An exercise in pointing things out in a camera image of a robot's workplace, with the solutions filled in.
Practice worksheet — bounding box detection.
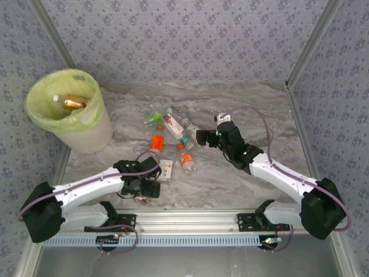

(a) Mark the clear bottle green white label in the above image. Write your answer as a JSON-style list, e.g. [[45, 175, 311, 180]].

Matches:
[[180, 117, 201, 137]]

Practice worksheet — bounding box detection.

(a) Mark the clear bottle teal cap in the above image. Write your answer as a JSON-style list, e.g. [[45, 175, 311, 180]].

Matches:
[[180, 135, 196, 150]]

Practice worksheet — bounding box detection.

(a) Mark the red white label bottle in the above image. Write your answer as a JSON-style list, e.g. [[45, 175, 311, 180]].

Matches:
[[162, 107, 185, 140]]

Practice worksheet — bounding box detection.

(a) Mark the green label plastic bottle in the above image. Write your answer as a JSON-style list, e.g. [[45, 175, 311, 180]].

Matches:
[[144, 111, 163, 128]]

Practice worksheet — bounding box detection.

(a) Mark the amber bottle gold red label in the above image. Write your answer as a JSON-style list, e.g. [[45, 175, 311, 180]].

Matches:
[[52, 93, 89, 111]]

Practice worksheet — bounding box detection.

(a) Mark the white round trash bin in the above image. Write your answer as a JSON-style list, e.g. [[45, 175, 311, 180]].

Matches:
[[47, 95, 114, 155]]

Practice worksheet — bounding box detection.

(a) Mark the green plastic bin liner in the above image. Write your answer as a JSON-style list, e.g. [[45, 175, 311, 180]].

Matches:
[[24, 68, 105, 132]]

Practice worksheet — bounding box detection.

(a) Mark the small orange label clear bottle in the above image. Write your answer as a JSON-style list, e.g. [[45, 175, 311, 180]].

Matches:
[[176, 143, 198, 176]]

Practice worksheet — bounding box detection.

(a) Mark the white printed label bottle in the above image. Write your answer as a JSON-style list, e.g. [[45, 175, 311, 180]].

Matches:
[[160, 159, 174, 182]]

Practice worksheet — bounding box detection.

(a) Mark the large orange label bottle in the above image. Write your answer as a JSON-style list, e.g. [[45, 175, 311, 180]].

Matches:
[[148, 134, 165, 155]]

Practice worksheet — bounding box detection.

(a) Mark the small black controller board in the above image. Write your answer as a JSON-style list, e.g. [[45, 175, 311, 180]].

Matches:
[[260, 235, 283, 248], [96, 234, 121, 245]]

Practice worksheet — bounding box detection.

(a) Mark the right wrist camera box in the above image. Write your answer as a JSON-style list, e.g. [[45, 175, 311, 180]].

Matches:
[[214, 113, 232, 125]]

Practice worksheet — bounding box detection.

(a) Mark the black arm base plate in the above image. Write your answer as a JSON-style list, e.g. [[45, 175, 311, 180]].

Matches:
[[84, 214, 137, 233], [236, 213, 291, 233]]

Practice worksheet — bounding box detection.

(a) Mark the aluminium mounting rail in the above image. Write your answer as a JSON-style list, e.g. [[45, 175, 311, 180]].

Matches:
[[31, 209, 345, 235]]

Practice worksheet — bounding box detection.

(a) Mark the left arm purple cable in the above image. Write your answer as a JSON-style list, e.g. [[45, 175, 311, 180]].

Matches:
[[17, 149, 140, 255]]

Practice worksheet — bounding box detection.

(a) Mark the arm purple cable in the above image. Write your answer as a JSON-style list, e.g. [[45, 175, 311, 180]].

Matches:
[[17, 149, 140, 255], [221, 105, 352, 254]]

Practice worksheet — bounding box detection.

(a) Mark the grey slotted cable duct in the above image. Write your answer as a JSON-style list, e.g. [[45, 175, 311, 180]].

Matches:
[[42, 234, 268, 248]]

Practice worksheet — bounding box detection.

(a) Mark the aluminium table side rail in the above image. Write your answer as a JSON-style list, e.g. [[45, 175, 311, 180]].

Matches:
[[284, 82, 323, 182], [54, 144, 73, 187]]

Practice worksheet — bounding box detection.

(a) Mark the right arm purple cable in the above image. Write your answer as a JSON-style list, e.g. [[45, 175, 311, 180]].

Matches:
[[221, 105, 352, 254]]

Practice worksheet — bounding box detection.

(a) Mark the aluminium frame post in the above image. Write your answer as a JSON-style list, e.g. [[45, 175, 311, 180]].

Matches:
[[284, 0, 345, 85], [28, 0, 76, 70]]

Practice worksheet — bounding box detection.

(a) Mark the aluminium frame leg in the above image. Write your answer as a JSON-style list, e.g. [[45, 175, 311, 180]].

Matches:
[[14, 232, 43, 277], [330, 232, 358, 277]]

